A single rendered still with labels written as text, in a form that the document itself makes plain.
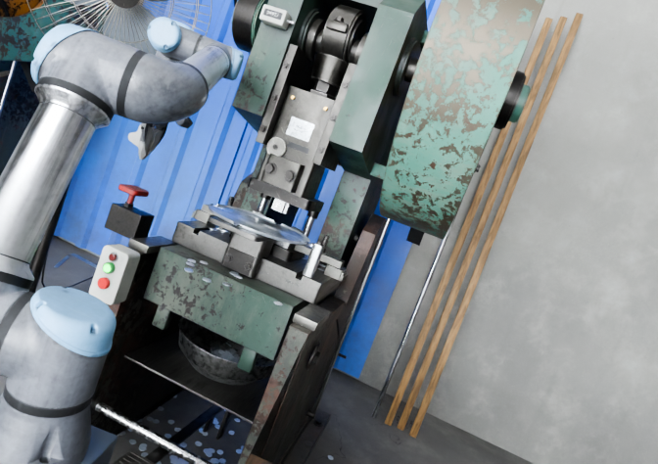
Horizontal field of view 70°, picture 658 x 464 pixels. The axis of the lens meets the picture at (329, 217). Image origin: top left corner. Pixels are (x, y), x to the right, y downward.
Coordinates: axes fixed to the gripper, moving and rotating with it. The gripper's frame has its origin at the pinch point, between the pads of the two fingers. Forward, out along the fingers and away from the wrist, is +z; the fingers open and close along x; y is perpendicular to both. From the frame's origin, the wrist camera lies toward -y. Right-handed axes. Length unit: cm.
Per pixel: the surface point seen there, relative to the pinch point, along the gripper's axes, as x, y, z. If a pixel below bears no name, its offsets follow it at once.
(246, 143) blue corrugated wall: -135, 36, -11
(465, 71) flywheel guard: 17, -71, -41
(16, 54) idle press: -41, 97, -13
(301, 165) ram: -11.7, -37.9, -12.3
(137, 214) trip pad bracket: 3.1, -5.6, 14.6
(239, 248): -4.9, -32.0, 13.7
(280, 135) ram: -14.5, -28.2, -18.1
